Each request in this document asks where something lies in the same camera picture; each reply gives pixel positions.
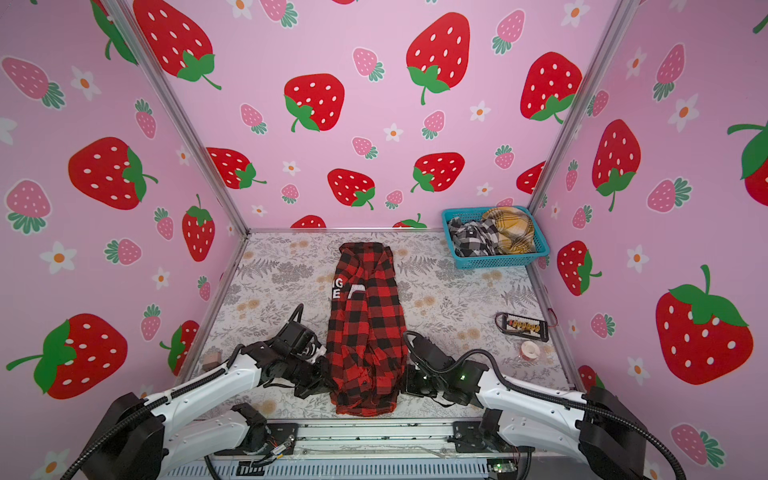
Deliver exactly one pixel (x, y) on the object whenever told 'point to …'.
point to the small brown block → (210, 361)
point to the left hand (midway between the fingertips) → (340, 386)
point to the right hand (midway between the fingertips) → (391, 387)
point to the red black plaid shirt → (366, 339)
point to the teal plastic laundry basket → (466, 214)
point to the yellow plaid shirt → (515, 230)
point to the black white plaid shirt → (475, 238)
